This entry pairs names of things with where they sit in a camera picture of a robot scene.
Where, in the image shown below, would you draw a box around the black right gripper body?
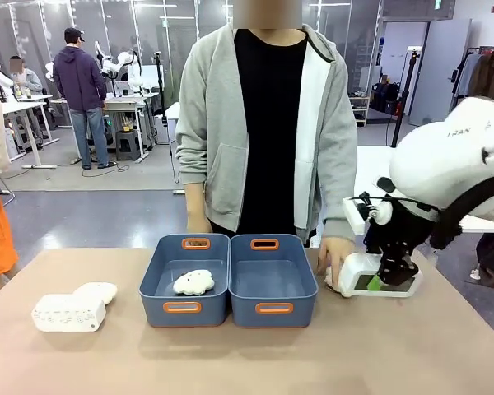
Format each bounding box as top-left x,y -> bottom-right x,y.
362,200 -> 422,272

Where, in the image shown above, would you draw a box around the white box with green item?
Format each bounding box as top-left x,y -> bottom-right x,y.
337,252 -> 423,299

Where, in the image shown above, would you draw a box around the person's right forearm grey sleeve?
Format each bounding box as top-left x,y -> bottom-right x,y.
175,123 -> 210,221

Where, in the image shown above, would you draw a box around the person's left forearm grey sleeve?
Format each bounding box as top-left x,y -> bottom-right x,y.
321,135 -> 359,244

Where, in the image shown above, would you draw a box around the person's left hand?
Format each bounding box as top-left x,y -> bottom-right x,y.
316,237 -> 357,287

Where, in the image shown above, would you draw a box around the person's right hand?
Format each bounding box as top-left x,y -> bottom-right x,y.
187,214 -> 213,235

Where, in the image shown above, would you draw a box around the dark trousers leg white shoe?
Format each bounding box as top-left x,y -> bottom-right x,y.
468,232 -> 494,288

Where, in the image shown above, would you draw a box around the white low shelf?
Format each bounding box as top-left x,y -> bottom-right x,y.
347,95 -> 371,127

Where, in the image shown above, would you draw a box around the black bags pile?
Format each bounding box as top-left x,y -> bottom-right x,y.
369,81 -> 403,116

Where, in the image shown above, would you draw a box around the person in grey hoodie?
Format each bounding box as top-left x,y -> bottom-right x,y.
175,22 -> 359,248

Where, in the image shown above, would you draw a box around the grey door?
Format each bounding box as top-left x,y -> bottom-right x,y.
408,17 -> 473,127

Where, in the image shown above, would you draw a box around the clothes rack with coats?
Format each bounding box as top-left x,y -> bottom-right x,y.
455,45 -> 494,105

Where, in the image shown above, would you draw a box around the black tripod stand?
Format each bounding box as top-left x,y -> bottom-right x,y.
152,50 -> 181,195

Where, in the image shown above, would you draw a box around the grey plastic step stool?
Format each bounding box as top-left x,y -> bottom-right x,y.
114,130 -> 143,162

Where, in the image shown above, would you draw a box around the grey workbench desk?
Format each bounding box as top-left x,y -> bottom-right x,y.
49,91 -> 160,164

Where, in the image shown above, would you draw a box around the white rectangular clock with buttons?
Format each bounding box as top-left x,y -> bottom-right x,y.
30,293 -> 107,333

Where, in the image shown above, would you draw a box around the man in purple hoodie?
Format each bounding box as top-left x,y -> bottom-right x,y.
52,26 -> 119,171

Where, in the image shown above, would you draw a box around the white desk with metal legs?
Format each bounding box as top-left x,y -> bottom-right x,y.
0,94 -> 60,170

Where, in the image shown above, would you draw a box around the seated person light jacket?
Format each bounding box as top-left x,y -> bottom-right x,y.
8,55 -> 44,99

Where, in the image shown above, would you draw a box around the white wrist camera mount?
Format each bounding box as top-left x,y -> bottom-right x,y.
366,198 -> 394,226

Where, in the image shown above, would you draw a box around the black arm cable sleeve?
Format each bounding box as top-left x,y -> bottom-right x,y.
430,175 -> 494,251

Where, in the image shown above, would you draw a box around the blue basket orange handles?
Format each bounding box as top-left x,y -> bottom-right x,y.
138,233 -> 231,328
228,233 -> 319,329

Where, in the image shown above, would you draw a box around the black tripod with orange camera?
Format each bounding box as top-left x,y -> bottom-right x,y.
389,46 -> 422,148

